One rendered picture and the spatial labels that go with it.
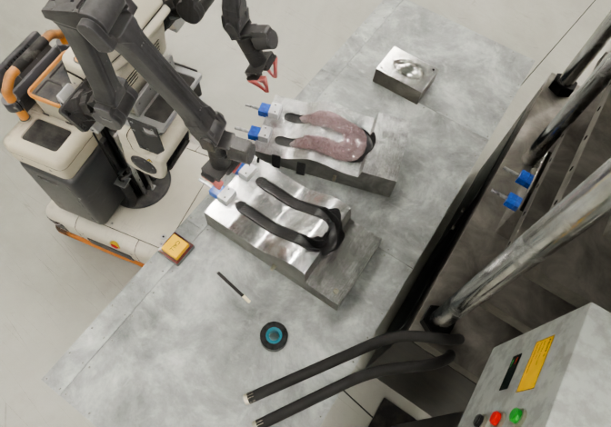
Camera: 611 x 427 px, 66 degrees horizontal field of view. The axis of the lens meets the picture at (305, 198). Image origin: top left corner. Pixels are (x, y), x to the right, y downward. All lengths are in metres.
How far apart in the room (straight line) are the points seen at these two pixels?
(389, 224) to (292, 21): 2.05
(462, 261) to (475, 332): 0.23
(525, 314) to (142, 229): 1.56
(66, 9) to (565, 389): 1.03
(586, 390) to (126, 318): 1.16
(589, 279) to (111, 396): 1.22
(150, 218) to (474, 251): 1.36
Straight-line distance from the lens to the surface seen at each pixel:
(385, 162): 1.59
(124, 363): 1.49
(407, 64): 1.96
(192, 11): 1.50
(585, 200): 0.82
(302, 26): 3.32
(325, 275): 1.43
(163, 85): 1.06
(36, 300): 2.55
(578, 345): 0.89
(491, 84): 2.09
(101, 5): 0.96
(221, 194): 1.48
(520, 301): 1.37
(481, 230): 1.71
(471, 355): 1.56
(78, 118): 1.40
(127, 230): 2.21
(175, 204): 2.22
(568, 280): 1.15
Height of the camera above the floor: 2.21
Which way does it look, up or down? 62 degrees down
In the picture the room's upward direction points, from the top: 7 degrees clockwise
